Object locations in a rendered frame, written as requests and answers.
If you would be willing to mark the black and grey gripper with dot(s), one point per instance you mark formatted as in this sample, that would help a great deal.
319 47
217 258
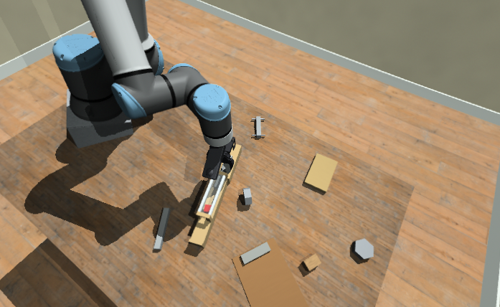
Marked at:
227 158

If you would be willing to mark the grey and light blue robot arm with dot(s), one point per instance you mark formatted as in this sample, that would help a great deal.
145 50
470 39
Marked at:
135 62

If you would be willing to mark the small wooden block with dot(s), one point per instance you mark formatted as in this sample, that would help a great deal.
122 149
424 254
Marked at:
311 262

